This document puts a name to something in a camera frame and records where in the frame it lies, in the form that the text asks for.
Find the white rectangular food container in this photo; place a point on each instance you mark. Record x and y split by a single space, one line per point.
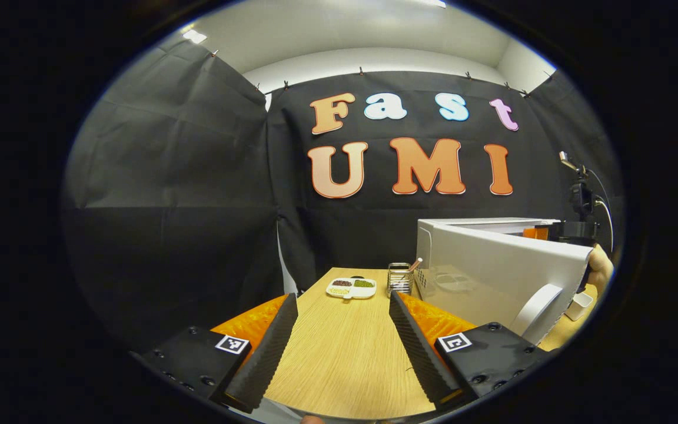
579 306

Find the wooden stick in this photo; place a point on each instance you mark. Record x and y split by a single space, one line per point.
414 266

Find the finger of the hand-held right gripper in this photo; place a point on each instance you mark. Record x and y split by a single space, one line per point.
536 233

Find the black backdrop cloth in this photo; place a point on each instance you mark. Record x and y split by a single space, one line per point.
168 176

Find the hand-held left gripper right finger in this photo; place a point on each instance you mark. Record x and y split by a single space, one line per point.
421 353

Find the metal mesh utensil holder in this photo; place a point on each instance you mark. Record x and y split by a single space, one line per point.
399 282

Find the row of black cloth clips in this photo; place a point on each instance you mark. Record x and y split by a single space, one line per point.
361 71

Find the long ceiling light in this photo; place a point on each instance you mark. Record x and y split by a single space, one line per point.
194 36
433 2

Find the white divided sauce plate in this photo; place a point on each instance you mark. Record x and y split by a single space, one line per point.
351 288

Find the white microwave oven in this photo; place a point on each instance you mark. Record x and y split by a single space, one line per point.
492 265

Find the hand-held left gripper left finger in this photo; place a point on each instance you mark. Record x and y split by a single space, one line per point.
265 353

